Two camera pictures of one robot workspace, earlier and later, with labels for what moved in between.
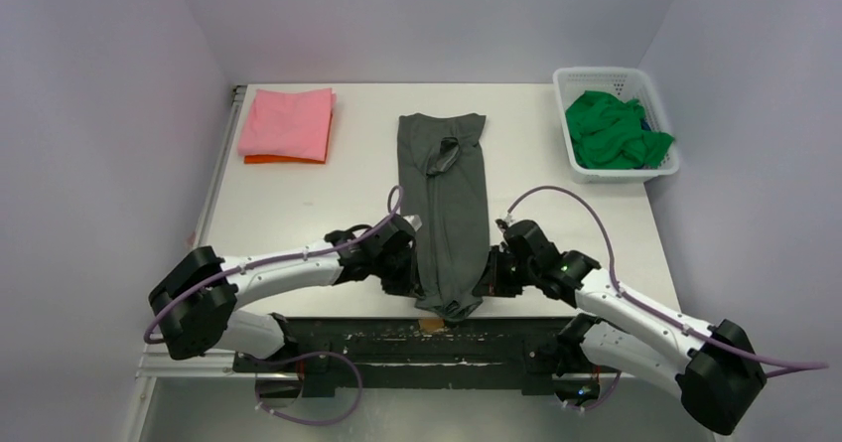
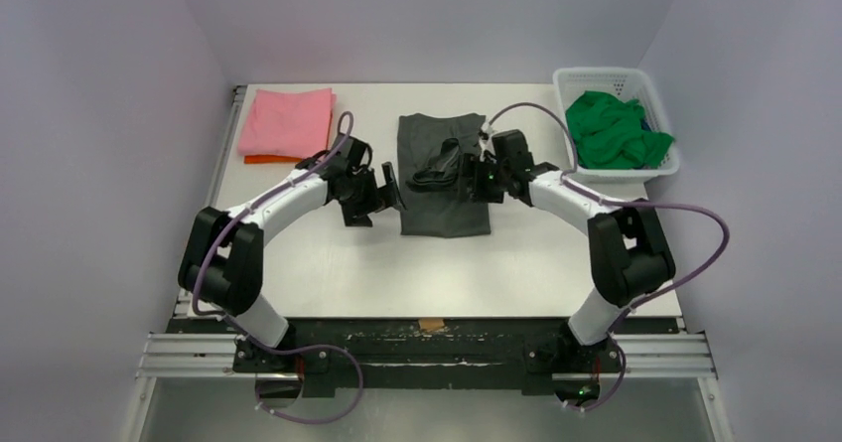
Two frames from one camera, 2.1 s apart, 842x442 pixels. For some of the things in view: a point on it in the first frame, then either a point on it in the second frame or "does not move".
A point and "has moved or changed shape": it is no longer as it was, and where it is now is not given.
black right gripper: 493,275 to 469,178
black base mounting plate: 409,354 does not move
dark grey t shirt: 444,188 has moved or changed shape
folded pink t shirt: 288,123 does not move
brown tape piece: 433,324 does not move
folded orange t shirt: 272,159 does not move
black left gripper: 408,284 to 378,199
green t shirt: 607,133 does not move
